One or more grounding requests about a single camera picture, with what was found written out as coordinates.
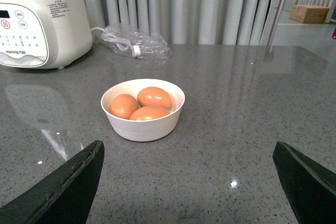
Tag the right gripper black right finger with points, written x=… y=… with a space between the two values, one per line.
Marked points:
x=308 y=186

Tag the clear plastic bag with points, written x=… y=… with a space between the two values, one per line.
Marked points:
x=130 y=42

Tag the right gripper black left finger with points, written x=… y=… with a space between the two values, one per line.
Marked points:
x=65 y=195

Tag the metal tripod stand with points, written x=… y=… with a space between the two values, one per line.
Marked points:
x=275 y=23

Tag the white round bowl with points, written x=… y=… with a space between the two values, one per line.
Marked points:
x=150 y=130

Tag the brown egg in bowl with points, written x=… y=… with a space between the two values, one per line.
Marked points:
x=123 y=106
x=154 y=96
x=149 y=113

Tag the cardboard box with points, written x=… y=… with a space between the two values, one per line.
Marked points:
x=309 y=14

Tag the white soy milk maker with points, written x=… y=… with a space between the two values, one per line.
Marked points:
x=43 y=34

